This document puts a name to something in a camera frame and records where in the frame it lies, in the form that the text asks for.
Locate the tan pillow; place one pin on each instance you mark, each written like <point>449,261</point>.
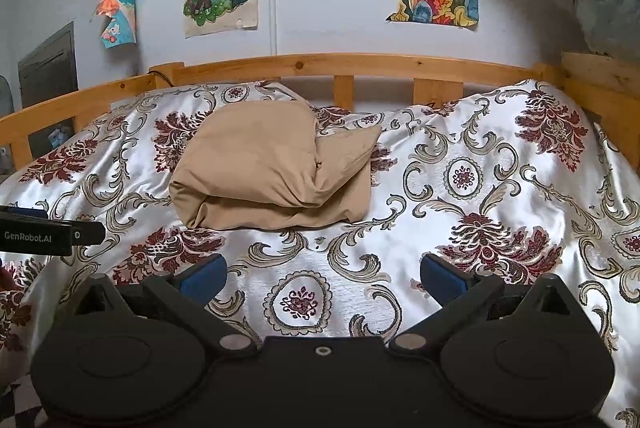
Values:
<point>260,158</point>

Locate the wooden bed frame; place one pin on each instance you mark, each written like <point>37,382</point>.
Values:
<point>325,64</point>

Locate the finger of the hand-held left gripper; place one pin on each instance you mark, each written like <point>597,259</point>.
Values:
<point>89,232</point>

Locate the checkered cloth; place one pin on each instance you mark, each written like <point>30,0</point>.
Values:
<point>20,403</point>

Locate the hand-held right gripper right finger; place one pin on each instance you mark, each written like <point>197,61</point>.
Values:
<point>442,280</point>

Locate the orange-haired cartoon girl poster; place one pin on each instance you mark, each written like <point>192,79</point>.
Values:
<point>117,8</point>

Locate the floral satin blanket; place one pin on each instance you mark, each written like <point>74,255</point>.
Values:
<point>500,143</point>

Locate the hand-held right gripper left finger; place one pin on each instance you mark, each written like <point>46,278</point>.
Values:
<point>202,280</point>

